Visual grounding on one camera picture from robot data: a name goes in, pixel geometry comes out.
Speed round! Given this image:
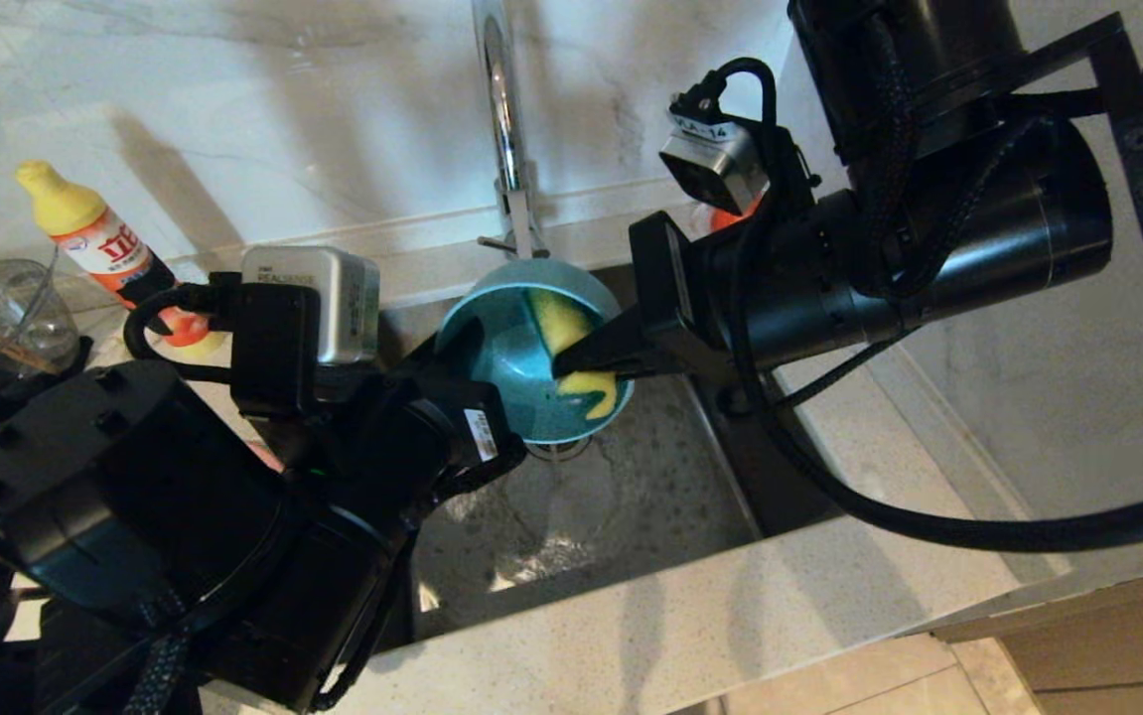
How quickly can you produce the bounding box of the blue bowl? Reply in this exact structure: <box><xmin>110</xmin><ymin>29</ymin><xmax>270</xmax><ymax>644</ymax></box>
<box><xmin>435</xmin><ymin>260</ymin><xmax>636</xmax><ymax>445</ymax></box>

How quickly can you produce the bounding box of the yellow fish-shaped sponge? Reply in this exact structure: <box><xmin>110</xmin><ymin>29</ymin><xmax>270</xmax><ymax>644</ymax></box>
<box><xmin>528</xmin><ymin>288</ymin><xmax>624</xmax><ymax>420</ymax></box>

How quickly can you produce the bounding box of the orange dish soap bottle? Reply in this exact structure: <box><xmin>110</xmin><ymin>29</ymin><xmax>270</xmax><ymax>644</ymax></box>
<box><xmin>17</xmin><ymin>161</ymin><xmax>229</xmax><ymax>360</ymax></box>

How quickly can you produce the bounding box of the stainless steel sink basin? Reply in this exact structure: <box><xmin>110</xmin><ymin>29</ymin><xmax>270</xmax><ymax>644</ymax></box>
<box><xmin>372</xmin><ymin>251</ymin><xmax>855</xmax><ymax>646</ymax></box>

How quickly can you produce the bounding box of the running tap water stream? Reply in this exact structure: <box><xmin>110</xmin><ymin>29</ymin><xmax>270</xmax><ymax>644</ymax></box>
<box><xmin>509</xmin><ymin>191</ymin><xmax>544</xmax><ymax>264</ymax></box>

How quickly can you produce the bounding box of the chrome kitchen faucet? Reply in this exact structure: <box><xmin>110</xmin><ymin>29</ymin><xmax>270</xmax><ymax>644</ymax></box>
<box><xmin>470</xmin><ymin>0</ymin><xmax>551</xmax><ymax>261</ymax></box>

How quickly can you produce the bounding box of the clear glass bowl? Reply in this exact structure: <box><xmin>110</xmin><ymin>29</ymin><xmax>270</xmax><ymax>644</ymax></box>
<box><xmin>0</xmin><ymin>258</ymin><xmax>85</xmax><ymax>383</ymax></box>

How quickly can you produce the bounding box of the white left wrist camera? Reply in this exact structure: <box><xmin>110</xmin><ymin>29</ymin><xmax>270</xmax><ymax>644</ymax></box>
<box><xmin>241</xmin><ymin>245</ymin><xmax>381</xmax><ymax>366</ymax></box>

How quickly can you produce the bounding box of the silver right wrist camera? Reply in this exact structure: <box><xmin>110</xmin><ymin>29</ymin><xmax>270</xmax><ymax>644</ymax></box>
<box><xmin>658</xmin><ymin>99</ymin><xmax>773</xmax><ymax>215</ymax></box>

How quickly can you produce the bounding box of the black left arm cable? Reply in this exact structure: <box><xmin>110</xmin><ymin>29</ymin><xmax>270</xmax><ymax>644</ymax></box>
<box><xmin>122</xmin><ymin>283</ymin><xmax>244</xmax><ymax>386</ymax></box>

